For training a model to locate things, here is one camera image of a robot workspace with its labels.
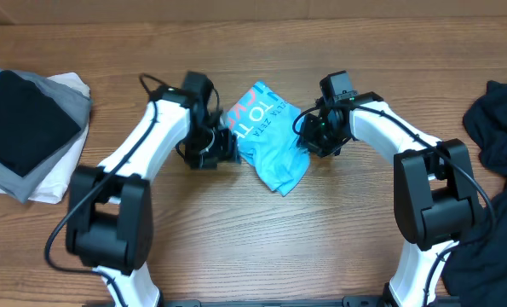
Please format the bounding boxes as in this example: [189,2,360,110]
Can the light blue t-shirt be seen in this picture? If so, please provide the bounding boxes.
[225,81,310,196]

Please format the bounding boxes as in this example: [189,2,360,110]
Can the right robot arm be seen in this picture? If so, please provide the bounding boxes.
[292,91,482,306]

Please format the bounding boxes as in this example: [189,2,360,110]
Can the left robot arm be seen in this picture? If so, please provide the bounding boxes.
[58,81,239,306]

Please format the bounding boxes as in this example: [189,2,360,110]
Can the folded grey garment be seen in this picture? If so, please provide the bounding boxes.
[0,65,94,204]

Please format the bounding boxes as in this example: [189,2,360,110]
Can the folded black garment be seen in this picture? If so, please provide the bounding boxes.
[0,71,81,177]

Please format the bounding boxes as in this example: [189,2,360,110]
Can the crumpled black garment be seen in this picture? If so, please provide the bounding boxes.
[440,78,507,307]

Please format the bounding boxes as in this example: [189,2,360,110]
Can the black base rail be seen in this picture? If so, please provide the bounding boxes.
[158,294,450,307]

